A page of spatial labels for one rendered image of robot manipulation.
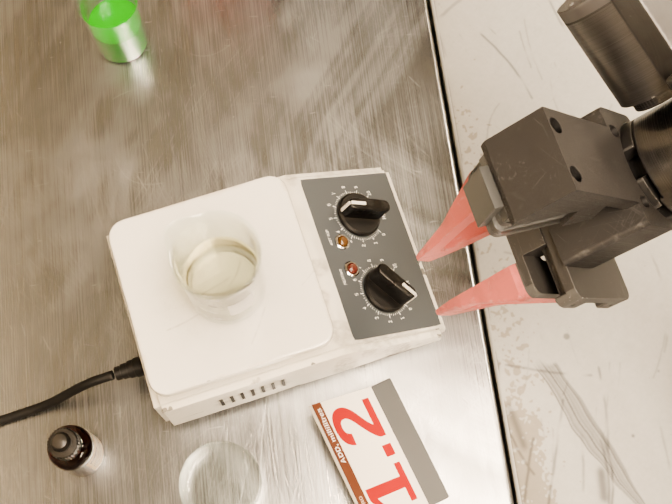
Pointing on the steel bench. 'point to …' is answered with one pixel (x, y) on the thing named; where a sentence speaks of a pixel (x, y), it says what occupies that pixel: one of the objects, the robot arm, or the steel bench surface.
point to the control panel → (368, 255)
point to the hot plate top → (227, 200)
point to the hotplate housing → (278, 380)
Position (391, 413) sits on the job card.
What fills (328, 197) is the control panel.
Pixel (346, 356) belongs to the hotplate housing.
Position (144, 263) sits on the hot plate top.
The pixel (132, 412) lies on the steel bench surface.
